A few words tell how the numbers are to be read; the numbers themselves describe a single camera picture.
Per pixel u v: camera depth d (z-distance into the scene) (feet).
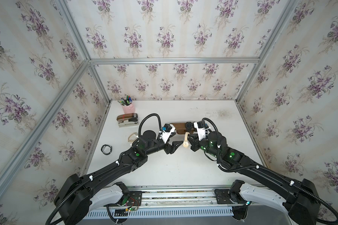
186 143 2.26
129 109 3.42
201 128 2.07
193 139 2.16
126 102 3.39
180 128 3.13
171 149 2.13
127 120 3.26
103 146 2.96
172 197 2.46
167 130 2.01
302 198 1.29
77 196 1.28
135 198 2.37
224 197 2.37
